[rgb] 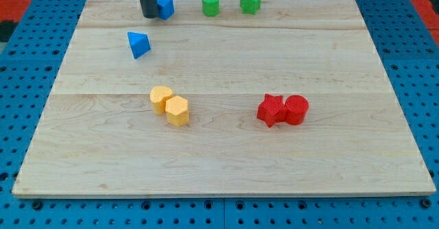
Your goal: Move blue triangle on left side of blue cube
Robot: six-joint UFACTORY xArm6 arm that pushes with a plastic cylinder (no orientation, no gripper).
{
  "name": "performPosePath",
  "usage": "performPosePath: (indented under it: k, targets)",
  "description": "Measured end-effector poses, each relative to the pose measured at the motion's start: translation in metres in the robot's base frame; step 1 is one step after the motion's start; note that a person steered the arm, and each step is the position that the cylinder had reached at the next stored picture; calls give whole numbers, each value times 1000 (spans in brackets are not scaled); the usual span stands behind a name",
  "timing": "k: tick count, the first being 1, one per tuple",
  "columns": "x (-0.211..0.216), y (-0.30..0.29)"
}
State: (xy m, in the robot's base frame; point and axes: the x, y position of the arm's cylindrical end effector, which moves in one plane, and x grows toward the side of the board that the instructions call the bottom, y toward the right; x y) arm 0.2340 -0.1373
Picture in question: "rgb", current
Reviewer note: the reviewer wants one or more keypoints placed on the green cylinder block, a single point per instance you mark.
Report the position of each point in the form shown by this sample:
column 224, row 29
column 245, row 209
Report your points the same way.
column 211, row 7

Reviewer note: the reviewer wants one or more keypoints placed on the red cylinder block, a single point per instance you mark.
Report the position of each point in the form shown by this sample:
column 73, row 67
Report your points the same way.
column 297, row 107

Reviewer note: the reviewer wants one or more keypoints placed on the wooden board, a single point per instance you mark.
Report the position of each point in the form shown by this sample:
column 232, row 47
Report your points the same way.
column 98, row 135

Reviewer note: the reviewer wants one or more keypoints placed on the yellow hexagon block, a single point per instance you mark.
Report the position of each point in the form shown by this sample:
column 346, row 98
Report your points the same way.
column 177, row 111

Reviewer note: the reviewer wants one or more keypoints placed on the yellow heart block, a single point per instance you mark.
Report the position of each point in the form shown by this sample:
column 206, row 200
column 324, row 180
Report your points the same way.
column 158, row 97

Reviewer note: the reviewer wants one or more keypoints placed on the blue triangle block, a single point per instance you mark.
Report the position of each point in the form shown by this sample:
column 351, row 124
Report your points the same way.
column 139, row 44

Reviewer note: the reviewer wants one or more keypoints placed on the red star block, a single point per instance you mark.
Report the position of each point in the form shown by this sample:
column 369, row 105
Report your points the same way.
column 272, row 110

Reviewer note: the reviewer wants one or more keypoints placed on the green star block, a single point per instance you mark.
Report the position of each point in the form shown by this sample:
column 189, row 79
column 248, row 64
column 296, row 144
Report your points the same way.
column 250, row 6

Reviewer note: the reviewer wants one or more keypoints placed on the blue cube block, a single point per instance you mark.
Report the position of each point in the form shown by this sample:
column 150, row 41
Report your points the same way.
column 165, row 9

